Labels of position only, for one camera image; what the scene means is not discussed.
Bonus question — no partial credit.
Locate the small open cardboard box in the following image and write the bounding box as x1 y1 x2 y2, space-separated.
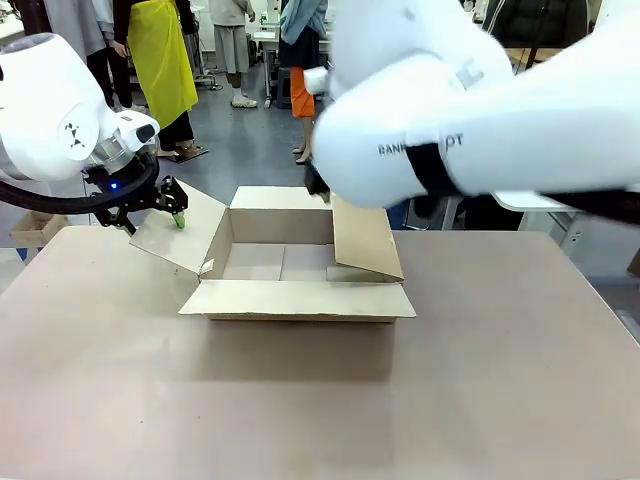
9 210 69 249

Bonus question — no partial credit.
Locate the person with orange cloth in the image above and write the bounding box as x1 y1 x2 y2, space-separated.
278 0 331 166

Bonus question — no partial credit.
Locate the dark stool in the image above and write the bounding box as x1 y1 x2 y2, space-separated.
273 67 294 110

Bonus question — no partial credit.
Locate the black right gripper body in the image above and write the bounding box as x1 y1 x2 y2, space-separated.
303 162 332 204

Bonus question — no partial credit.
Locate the person in yellow apron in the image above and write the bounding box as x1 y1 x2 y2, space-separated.
113 0 209 161

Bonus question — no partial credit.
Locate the person in beige shorts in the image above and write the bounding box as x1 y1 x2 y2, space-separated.
207 0 260 109

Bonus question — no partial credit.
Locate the brown cardboard shipping box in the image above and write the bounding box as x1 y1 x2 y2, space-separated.
128 179 417 324

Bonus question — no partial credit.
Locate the person in grey coat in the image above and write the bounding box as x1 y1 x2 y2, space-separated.
44 0 134 114

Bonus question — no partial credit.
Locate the dark floor scale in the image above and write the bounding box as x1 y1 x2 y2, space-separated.
159 144 210 164

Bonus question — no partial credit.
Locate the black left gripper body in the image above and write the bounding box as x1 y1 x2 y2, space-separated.
82 158 162 227

